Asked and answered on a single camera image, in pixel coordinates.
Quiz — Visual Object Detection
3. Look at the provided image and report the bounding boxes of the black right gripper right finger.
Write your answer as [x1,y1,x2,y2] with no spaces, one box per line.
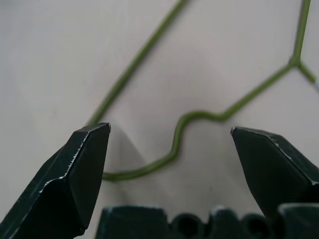
[230,126,319,218]

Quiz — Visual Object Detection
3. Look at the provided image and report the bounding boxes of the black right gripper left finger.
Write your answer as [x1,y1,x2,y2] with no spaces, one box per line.
[0,122,112,239]

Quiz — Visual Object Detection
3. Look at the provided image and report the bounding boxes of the green wire hanger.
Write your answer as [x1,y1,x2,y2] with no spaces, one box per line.
[86,0,319,182]

